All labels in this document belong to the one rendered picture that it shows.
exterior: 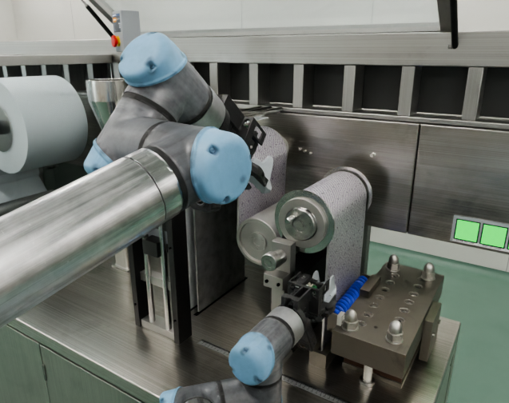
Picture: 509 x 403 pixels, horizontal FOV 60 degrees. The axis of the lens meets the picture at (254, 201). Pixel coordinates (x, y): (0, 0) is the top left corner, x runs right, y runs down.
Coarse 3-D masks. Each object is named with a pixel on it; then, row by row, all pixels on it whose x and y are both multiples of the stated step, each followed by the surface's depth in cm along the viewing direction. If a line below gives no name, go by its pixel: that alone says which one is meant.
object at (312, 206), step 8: (296, 200) 96; (304, 200) 95; (288, 208) 98; (312, 208) 95; (280, 216) 100; (320, 216) 94; (280, 224) 100; (320, 224) 95; (320, 232) 95; (296, 240) 99; (312, 240) 97; (320, 240) 96
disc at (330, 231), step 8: (296, 192) 97; (304, 192) 96; (280, 200) 100; (288, 200) 99; (312, 200) 95; (320, 200) 94; (280, 208) 100; (320, 208) 95; (328, 208) 94; (328, 216) 94; (328, 224) 95; (280, 232) 102; (328, 232) 95; (328, 240) 96; (296, 248) 101; (304, 248) 100; (312, 248) 99; (320, 248) 97
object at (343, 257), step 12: (360, 228) 114; (336, 240) 100; (348, 240) 108; (360, 240) 116; (336, 252) 102; (348, 252) 109; (360, 252) 118; (336, 264) 103; (348, 264) 111; (360, 264) 120; (336, 276) 105; (348, 276) 113; (336, 288) 106; (348, 288) 115; (336, 300) 108
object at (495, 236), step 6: (486, 228) 108; (492, 228) 107; (498, 228) 106; (504, 228) 105; (486, 234) 108; (492, 234) 107; (498, 234) 107; (504, 234) 106; (486, 240) 108; (492, 240) 108; (498, 240) 107; (504, 240) 106; (498, 246) 107
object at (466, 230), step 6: (462, 222) 110; (468, 222) 109; (474, 222) 109; (456, 228) 111; (462, 228) 111; (468, 228) 110; (474, 228) 109; (456, 234) 112; (462, 234) 111; (468, 234) 110; (474, 234) 110; (468, 240) 111; (474, 240) 110
